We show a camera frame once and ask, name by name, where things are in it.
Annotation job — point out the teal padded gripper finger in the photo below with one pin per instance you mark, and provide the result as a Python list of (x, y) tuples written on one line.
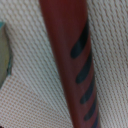
[(6, 56)]

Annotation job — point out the brown toy sausage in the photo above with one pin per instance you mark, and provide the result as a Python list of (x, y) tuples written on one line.
[(68, 30)]

